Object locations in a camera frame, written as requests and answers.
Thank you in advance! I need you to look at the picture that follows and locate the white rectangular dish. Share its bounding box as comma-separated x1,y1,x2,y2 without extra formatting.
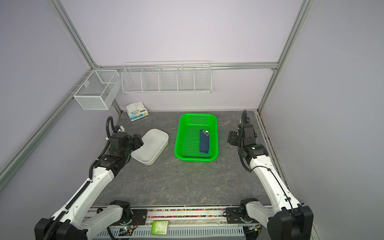
132,129,169,166

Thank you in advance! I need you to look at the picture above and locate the blue paper napkin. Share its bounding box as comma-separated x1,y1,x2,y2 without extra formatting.
200,130,210,154

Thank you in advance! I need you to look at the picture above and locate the green plastic basket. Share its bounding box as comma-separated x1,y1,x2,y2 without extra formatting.
174,113,219,162

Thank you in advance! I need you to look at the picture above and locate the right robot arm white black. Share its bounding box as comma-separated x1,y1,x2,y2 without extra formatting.
228,123,314,240

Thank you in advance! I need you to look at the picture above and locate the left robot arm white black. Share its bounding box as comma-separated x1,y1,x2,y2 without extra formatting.
34,132,144,240

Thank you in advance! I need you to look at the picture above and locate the tissue pack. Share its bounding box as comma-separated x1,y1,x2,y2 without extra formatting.
126,101,149,122

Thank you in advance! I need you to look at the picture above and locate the white mesh box basket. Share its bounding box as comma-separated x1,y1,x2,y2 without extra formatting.
74,70,122,111

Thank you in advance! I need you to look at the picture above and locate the green small box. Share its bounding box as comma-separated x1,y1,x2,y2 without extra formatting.
151,221,169,236

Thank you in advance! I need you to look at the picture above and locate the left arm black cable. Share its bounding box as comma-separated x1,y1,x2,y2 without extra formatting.
104,116,116,142

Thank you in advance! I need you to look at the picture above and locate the white wire shelf rack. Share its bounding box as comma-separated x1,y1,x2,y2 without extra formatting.
121,61,213,94

